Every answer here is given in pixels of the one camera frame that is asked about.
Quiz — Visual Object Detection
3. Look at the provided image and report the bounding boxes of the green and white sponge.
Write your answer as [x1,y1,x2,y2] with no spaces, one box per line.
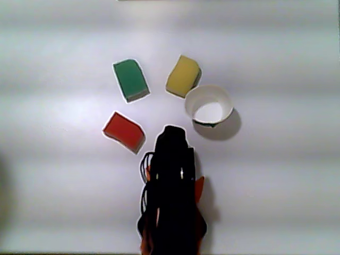
[112,58,151,104]

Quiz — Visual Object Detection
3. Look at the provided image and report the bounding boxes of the white paper cup green sleeve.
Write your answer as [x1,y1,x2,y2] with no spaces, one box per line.
[184,84,234,130]

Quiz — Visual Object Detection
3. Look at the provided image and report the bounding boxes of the yellow and white sponge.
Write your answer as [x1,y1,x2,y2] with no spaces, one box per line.
[165,55,202,98]

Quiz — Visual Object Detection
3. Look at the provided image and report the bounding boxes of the red and white sponge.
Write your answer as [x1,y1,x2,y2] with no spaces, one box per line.
[102,111,146,155]

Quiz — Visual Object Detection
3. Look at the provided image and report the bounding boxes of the black cable bundle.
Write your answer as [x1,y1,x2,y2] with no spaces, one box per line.
[139,151,155,216]

